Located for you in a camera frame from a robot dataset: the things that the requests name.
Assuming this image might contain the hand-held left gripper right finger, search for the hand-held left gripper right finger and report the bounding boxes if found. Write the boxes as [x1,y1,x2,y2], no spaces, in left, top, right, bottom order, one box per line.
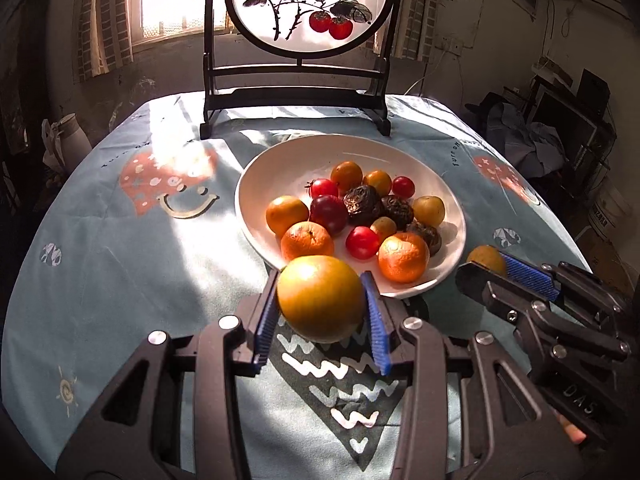
[360,270,586,480]

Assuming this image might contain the bright window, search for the bright window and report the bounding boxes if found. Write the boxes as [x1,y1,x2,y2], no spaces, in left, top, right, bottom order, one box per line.
[127,0,236,53]

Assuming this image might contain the yellow-brown pear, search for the yellow-brown pear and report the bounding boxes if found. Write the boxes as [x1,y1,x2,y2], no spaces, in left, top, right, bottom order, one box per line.
[276,255,367,344]

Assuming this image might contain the dark cluttered shelf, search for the dark cluttered shelf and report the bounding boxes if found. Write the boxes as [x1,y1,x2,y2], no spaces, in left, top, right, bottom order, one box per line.
[530,70,616,171]

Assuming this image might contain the pile of grey-blue clothes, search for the pile of grey-blue clothes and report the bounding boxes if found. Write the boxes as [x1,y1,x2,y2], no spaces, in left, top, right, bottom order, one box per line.
[465,92,568,178]

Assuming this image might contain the tan longan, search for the tan longan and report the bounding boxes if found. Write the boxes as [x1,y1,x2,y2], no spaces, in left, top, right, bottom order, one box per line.
[370,216,398,242]

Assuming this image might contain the yellow plum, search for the yellow plum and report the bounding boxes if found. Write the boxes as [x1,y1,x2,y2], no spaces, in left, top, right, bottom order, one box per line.
[466,245,508,276]
[412,195,446,228]
[362,170,393,197]

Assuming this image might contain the dark red plum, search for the dark red plum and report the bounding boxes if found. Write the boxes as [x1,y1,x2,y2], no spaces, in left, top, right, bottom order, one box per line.
[309,195,349,236]

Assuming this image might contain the yellow-green plum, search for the yellow-green plum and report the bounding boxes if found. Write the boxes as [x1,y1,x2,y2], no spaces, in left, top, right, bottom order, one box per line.
[265,195,310,235]

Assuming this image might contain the round painted screen on stand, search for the round painted screen on stand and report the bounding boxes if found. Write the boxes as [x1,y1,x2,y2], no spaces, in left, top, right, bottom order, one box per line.
[199,0,407,141]

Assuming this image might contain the dark passion fruit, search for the dark passion fruit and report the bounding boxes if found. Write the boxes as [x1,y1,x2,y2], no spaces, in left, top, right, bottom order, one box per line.
[342,184,383,227]
[406,221,443,256]
[381,196,415,231]

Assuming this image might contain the light blue printed tablecloth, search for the light blue printed tablecloth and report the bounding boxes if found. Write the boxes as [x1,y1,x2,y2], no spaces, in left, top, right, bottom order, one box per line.
[0,92,593,480]

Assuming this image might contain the white plastic bucket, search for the white plastic bucket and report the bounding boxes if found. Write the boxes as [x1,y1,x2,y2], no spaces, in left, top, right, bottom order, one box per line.
[587,177,633,233]

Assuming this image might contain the mandarin orange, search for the mandarin orange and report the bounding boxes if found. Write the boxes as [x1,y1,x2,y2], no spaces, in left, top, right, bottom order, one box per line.
[280,221,335,262]
[378,232,431,283]

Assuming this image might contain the checked curtain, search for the checked curtain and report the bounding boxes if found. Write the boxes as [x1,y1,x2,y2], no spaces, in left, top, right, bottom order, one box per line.
[390,0,441,63]
[75,0,136,83]

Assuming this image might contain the orange-yellow plum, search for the orange-yellow plum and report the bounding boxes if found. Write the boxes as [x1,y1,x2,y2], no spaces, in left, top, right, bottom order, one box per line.
[330,161,364,193]

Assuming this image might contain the white ceramic plate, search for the white ceramic plate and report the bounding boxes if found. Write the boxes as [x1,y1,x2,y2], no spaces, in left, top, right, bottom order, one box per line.
[235,134,467,301]

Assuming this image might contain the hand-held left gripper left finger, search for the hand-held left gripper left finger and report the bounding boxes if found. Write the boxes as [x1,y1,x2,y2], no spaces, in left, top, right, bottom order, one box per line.
[57,270,281,480]

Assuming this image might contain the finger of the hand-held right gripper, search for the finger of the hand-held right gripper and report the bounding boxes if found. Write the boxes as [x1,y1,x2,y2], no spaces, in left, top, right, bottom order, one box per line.
[501,253,634,342]
[455,262,632,362]

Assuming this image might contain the person's right hand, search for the person's right hand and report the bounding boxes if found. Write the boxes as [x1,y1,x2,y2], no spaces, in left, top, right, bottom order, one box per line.
[552,410,587,443]

